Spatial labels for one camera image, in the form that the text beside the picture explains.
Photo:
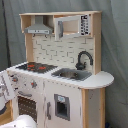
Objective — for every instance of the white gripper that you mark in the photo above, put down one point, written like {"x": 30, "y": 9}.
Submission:
{"x": 6, "y": 91}

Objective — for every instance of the black toy faucet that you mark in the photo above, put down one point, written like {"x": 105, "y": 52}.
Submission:
{"x": 85, "y": 61}

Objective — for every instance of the left red stove knob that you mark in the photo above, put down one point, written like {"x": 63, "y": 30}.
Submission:
{"x": 15, "y": 79}

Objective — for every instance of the grey metal sink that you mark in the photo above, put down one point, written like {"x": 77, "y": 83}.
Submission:
{"x": 72, "y": 74}

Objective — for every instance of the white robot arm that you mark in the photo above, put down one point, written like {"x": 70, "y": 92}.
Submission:
{"x": 22, "y": 121}

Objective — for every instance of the wooden toy kitchen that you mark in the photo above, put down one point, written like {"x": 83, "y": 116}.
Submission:
{"x": 41, "y": 48}

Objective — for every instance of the white microwave door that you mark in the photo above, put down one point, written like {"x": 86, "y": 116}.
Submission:
{"x": 72, "y": 26}

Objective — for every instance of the white cabinet door grey window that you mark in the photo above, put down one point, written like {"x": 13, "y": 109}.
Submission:
{"x": 63, "y": 105}

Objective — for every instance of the black stovetop red burners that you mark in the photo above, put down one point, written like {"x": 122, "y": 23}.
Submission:
{"x": 36, "y": 67}

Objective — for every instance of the oven door with handle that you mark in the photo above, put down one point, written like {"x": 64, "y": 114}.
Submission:
{"x": 27, "y": 105}

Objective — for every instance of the red stove knob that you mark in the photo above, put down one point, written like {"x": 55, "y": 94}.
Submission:
{"x": 15, "y": 79}
{"x": 33, "y": 84}

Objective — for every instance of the grey range hood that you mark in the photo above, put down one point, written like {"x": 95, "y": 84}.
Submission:
{"x": 39, "y": 27}

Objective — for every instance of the right red stove knob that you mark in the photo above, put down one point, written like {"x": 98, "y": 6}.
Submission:
{"x": 33, "y": 84}

